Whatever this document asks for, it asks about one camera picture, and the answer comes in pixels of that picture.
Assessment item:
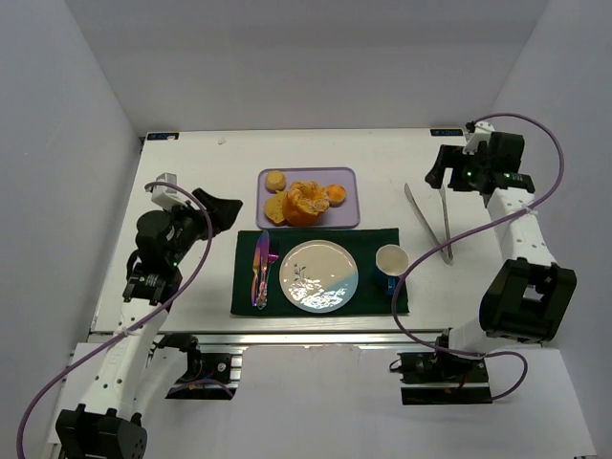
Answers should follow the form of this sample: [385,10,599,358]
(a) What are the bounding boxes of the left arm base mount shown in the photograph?
[149,334,242,401]

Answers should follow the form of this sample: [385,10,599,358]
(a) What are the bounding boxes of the dark green placemat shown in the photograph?
[230,228,400,318]

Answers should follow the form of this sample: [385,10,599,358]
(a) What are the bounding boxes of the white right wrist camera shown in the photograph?
[463,120,495,155]

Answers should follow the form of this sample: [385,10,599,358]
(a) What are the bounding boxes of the white and blue plate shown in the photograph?
[278,240,360,315]

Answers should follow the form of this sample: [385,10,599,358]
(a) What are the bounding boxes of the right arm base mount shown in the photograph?
[388,352,492,405]

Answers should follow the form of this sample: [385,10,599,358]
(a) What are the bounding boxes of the sliced brown bread piece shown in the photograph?
[264,191,287,226]

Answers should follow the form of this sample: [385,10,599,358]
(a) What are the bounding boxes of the blue mug white inside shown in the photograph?
[374,244,409,295]

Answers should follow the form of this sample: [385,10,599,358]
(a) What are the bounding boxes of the iridescent knife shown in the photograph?
[251,229,270,309]

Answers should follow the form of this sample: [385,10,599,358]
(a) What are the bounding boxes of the glazed round bun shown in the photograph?
[325,184,346,207]

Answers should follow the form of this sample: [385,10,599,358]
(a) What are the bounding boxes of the large orange ring bread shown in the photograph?
[283,181,330,227]

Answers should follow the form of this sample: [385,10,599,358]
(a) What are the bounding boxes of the lavender tray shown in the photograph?
[255,167,361,229]

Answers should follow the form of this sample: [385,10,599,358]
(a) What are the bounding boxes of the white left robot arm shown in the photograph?
[55,182,243,458]

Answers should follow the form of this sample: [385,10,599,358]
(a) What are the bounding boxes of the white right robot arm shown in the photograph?
[426,130,578,356]

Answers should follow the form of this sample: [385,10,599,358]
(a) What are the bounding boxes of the iridescent fork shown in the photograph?
[258,239,280,309]

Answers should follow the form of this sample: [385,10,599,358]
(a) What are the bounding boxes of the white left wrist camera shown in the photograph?
[146,172,186,211]

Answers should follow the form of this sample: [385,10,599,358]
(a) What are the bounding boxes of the small round bun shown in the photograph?
[265,169,286,192]

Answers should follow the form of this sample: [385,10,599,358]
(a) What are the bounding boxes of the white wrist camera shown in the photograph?
[146,172,186,211]
[463,120,495,155]

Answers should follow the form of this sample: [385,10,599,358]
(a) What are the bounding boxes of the aluminium table rail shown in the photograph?
[89,326,455,351]

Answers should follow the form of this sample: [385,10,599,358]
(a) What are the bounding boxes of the metal tongs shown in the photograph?
[404,183,455,265]

